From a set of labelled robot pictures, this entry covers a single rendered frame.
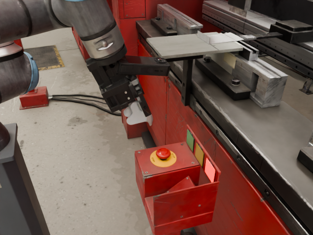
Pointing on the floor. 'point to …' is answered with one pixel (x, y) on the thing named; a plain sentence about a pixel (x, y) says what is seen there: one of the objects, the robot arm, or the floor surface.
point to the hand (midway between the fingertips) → (151, 119)
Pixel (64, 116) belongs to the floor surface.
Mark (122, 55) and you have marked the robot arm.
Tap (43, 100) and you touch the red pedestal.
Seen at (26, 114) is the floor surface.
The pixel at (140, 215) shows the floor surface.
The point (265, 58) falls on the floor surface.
